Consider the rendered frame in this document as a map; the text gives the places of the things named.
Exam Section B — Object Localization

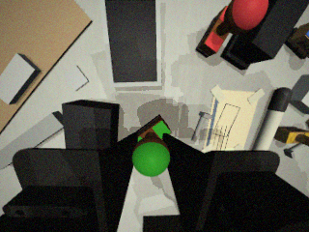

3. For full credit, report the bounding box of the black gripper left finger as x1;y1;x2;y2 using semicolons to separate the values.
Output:
12;132;138;232

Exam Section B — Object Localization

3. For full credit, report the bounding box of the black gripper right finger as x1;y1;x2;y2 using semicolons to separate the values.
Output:
162;133;280;231

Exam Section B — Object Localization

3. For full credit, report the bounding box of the cream inspection card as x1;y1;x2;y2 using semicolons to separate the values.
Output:
201;84;264;153

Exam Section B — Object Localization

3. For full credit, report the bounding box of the red and brown rubber stamp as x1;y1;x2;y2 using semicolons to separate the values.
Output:
195;0;268;58

